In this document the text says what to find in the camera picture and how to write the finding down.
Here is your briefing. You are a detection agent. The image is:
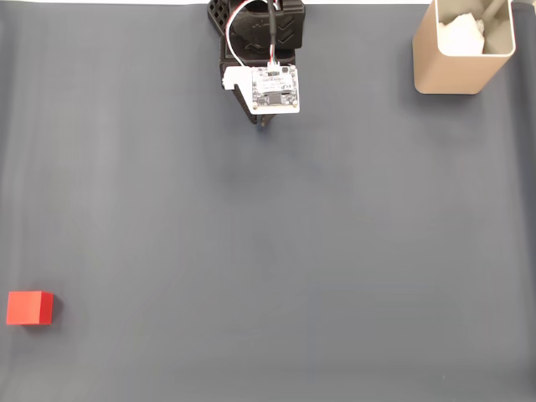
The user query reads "beige open box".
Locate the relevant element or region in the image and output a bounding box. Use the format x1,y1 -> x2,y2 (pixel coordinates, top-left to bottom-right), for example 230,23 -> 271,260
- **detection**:
412,0 -> 517,95

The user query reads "red white servo cable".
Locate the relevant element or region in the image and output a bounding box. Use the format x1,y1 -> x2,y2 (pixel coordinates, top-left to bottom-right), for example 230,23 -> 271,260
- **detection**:
224,0 -> 273,68

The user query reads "black camera cable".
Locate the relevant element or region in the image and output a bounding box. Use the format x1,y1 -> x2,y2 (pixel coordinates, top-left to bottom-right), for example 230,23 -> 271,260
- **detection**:
267,0 -> 281,68

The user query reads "red cube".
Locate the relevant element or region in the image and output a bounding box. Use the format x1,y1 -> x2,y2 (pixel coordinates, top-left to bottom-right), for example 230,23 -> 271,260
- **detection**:
5,290 -> 54,326

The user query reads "grey table mat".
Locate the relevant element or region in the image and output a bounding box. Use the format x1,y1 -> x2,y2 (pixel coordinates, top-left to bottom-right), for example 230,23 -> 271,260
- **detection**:
0,3 -> 536,402

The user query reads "white crumpled cloth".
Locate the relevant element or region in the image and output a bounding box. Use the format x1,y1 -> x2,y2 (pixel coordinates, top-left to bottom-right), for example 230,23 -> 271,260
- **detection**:
435,12 -> 487,56

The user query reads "white camera board with mount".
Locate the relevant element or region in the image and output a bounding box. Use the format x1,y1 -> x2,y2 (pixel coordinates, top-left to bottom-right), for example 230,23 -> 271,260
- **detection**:
221,62 -> 302,116

